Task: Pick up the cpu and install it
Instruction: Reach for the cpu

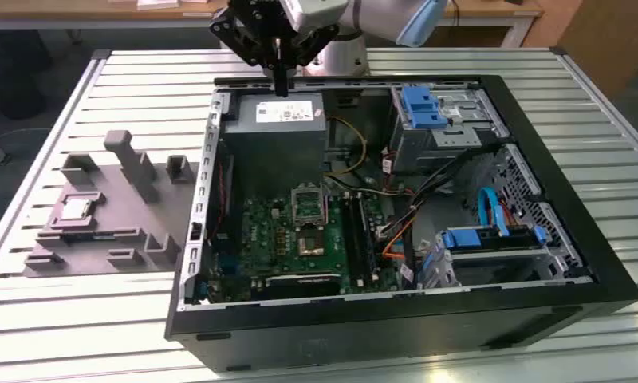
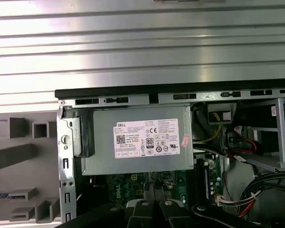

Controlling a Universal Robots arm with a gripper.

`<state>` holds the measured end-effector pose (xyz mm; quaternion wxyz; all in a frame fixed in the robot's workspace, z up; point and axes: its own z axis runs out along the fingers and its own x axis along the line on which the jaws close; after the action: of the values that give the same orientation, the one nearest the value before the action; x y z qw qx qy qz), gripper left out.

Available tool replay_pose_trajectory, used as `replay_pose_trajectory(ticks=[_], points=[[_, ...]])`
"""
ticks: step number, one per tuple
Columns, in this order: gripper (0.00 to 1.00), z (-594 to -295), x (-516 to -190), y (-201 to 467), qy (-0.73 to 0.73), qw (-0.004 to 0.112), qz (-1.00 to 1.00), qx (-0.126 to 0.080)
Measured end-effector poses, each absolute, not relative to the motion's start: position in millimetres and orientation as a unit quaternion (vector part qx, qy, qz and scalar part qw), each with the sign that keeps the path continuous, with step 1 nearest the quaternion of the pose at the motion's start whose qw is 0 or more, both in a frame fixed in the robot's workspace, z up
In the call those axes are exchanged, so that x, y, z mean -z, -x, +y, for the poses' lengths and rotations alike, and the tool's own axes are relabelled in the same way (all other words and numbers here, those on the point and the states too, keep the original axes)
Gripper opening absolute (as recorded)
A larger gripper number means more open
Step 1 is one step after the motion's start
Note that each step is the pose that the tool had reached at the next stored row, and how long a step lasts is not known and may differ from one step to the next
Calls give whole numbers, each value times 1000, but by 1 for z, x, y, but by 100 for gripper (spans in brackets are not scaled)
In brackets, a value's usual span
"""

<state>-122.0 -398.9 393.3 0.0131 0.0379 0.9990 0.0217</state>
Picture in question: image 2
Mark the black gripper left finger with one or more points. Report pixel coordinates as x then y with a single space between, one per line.
145 216

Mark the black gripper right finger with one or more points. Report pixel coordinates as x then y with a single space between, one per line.
173 218

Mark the green motherboard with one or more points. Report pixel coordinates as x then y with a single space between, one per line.
130 187

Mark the black RAM slot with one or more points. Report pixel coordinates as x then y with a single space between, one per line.
199 180
206 180

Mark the grey power supply unit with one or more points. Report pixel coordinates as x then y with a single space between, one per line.
104 147

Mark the black desktop PC case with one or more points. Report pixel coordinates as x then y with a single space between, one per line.
133 89

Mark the grey parts rack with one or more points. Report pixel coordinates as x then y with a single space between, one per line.
19 171

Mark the silver disk bay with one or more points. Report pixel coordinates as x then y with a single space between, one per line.
280 133

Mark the RAM stick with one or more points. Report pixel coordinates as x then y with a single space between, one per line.
1 196

